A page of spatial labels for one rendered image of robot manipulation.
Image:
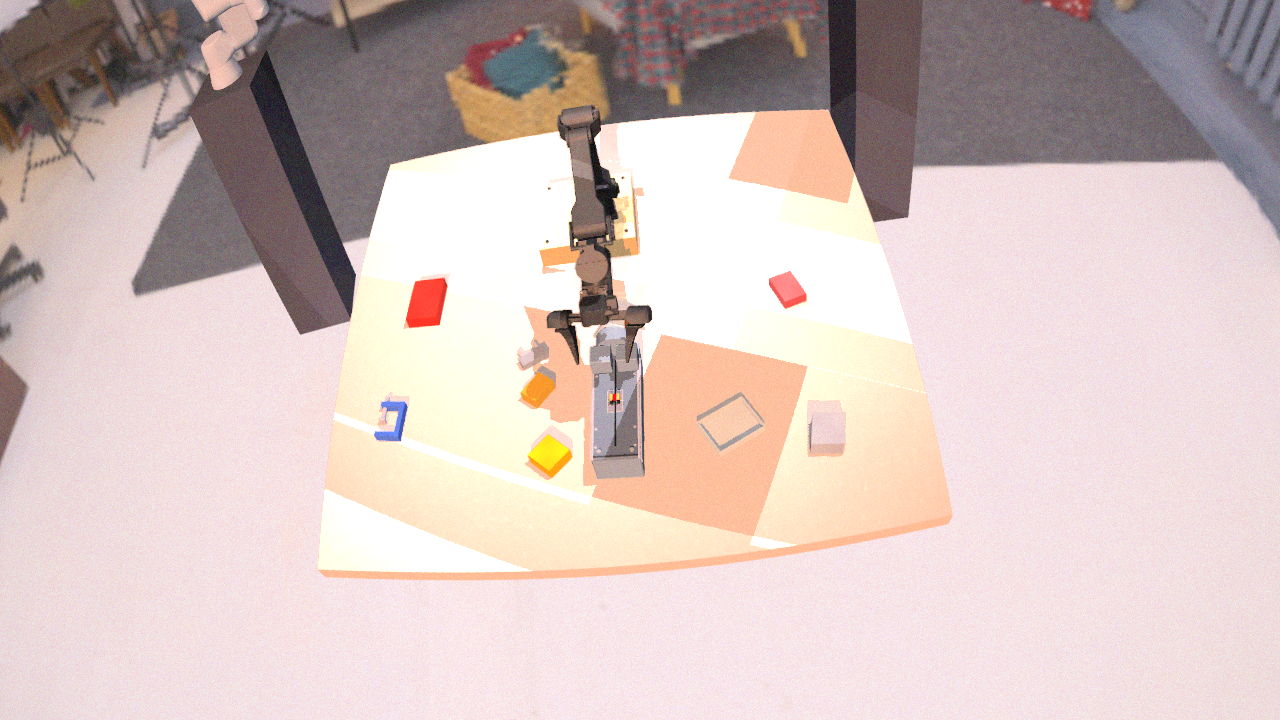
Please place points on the blue rectangular block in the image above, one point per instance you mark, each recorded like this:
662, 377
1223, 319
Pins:
395, 435

